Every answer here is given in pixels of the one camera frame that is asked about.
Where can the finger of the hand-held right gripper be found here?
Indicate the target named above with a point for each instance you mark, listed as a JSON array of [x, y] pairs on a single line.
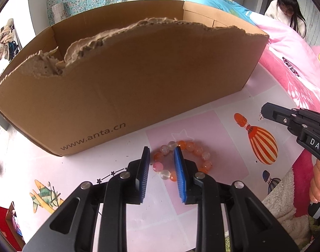
[[312, 119], [278, 115]]

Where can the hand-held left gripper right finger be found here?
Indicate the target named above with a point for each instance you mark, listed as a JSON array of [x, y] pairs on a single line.
[[181, 178]]

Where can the red box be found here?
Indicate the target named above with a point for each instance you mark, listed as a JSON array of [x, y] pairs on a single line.
[[0, 215]]

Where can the pink floral quilt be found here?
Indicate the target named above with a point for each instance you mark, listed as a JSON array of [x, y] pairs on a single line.
[[286, 57]]

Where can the blue patterned quilt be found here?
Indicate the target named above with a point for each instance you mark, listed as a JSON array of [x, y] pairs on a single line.
[[209, 0]]

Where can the white paper roll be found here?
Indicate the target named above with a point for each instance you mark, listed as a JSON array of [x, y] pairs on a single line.
[[58, 10]]

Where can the brown cardboard box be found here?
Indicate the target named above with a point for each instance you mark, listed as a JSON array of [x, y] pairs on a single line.
[[149, 84]]

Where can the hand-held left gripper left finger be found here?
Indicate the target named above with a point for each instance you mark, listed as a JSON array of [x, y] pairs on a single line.
[[144, 178]]

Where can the pile of clothes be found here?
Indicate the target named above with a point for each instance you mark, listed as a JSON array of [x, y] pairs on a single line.
[[5, 39]]

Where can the person's right hand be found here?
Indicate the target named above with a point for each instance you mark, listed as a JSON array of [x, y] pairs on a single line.
[[317, 186]]

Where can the white fleece blanket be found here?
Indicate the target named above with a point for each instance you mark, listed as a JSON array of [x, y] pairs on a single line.
[[280, 202]]

